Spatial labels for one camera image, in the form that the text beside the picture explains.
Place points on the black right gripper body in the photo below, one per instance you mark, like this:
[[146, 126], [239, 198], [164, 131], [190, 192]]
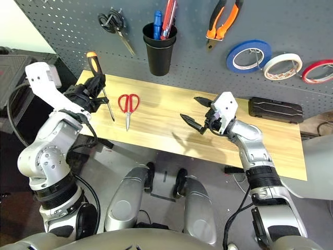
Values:
[[214, 122]]

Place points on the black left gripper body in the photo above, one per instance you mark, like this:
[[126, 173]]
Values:
[[76, 97]]

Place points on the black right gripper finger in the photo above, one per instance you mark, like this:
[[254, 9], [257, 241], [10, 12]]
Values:
[[204, 101], [193, 123]]

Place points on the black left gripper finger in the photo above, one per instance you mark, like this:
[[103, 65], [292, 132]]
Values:
[[100, 101], [95, 84]]

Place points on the orange black screwdriver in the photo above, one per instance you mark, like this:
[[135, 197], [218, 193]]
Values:
[[93, 63]]

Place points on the orange black pliers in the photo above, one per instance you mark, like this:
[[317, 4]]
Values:
[[229, 23]]

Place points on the white tape roll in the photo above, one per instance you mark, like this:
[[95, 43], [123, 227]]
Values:
[[278, 58]]

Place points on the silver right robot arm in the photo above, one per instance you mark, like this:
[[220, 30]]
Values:
[[252, 151]]

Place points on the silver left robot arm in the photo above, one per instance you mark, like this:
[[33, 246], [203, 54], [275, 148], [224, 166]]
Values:
[[49, 156]]

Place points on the grey metal pegboard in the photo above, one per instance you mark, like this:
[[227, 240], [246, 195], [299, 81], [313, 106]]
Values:
[[195, 65]]

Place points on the blue tape roll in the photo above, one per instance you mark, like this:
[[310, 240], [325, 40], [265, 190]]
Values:
[[231, 61]]

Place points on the black robot right foot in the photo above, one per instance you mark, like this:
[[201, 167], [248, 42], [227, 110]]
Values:
[[180, 182]]

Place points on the black robot foot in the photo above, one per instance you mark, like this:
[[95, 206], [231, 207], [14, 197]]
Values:
[[180, 182], [150, 177]]

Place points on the black plastic cup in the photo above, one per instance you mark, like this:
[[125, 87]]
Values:
[[160, 60]]

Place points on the small black tool case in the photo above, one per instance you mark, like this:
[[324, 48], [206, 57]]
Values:
[[275, 110]]

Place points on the long metal peg hook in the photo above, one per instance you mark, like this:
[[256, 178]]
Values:
[[257, 60], [295, 67]]

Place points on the silver double peg hook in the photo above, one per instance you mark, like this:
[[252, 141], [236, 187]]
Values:
[[110, 18]]

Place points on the black robot left foot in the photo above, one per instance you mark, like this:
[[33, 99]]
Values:
[[150, 177]]

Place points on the large black equipment case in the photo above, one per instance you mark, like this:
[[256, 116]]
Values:
[[10, 75]]

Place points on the silver robot right leg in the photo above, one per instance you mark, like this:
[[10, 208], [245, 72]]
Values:
[[200, 213]]

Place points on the silver robot leg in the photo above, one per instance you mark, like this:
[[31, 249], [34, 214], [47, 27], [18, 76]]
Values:
[[125, 203], [200, 213]]

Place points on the silver robot left leg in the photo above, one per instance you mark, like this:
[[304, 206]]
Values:
[[125, 203]]

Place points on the red tape roll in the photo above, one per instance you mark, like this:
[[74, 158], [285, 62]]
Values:
[[312, 66]]

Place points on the grey robot torso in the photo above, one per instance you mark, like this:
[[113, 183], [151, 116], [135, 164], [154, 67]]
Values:
[[156, 240]]

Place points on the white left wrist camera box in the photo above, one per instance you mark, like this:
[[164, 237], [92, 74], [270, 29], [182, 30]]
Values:
[[44, 83]]

